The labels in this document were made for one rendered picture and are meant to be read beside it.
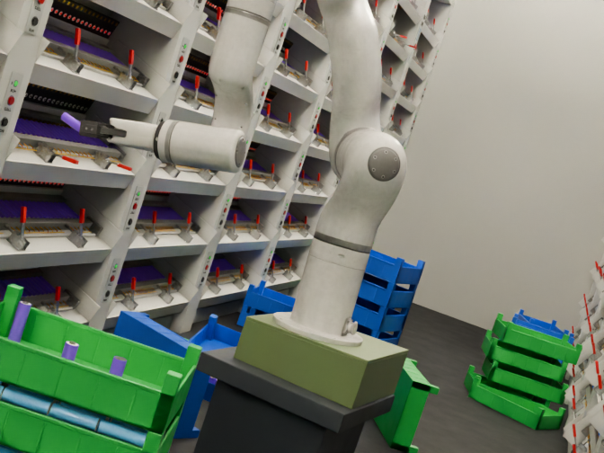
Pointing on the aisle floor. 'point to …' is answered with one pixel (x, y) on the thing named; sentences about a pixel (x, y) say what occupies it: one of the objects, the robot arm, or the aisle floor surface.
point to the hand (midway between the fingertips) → (93, 129)
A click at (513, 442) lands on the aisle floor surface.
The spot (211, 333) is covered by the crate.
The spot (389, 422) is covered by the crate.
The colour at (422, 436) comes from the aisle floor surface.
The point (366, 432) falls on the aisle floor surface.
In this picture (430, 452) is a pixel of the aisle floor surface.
